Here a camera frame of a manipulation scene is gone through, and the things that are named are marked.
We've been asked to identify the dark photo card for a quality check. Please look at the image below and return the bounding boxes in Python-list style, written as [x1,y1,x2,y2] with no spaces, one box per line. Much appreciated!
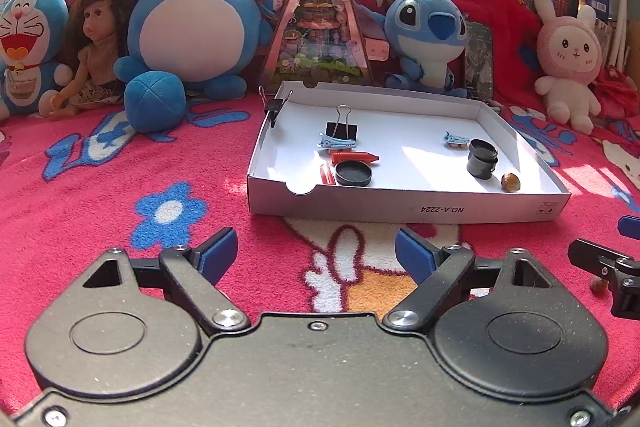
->
[464,20,494,102]

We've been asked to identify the triangular pink toy package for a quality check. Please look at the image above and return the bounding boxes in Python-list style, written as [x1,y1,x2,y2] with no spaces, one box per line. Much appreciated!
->
[260,0,372,93]

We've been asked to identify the black round containers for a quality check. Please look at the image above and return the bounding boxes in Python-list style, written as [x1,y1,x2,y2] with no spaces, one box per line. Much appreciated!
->
[466,139,498,180]

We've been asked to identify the red cartoon blanket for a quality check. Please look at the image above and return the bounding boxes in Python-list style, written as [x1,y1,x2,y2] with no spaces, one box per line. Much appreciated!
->
[1,0,639,413]

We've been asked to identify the small black binder clip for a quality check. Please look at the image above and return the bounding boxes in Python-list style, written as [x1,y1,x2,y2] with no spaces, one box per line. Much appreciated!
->
[258,86,293,128]

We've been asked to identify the round blue mouse plush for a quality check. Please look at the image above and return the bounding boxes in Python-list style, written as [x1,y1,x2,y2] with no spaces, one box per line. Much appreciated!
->
[114,0,283,133]

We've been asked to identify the blue shark hair clip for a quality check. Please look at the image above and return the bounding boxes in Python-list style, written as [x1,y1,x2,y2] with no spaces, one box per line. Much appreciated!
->
[318,133,357,150]

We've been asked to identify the pink bunny plush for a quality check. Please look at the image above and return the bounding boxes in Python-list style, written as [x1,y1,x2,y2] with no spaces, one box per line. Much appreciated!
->
[534,0,602,135]

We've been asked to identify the blue Stitch plush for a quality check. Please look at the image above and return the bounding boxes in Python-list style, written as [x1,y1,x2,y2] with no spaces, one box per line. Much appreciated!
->
[355,0,469,98]

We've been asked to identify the black round lid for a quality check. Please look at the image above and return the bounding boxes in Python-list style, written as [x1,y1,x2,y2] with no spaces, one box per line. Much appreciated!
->
[334,160,372,186]

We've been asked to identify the large black binder clip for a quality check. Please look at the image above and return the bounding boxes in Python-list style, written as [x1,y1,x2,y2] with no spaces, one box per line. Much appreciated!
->
[324,104,357,141]

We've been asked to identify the brown haired doll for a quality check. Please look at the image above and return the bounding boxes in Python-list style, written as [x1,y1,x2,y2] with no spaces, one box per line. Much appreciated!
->
[50,0,134,119]

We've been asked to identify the white shallow cardboard box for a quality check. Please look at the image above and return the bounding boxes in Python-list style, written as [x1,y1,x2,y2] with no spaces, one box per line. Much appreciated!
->
[247,81,570,223]

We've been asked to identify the brown hazelnut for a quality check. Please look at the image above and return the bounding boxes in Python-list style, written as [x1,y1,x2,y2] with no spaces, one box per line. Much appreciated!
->
[501,172,521,193]

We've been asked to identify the Doraemon plush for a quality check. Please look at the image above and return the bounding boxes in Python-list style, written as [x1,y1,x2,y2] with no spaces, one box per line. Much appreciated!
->
[1,0,74,119]

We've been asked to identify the small blue shark clip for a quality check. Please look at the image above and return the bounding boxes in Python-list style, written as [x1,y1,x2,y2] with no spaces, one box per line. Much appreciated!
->
[442,131,470,150]

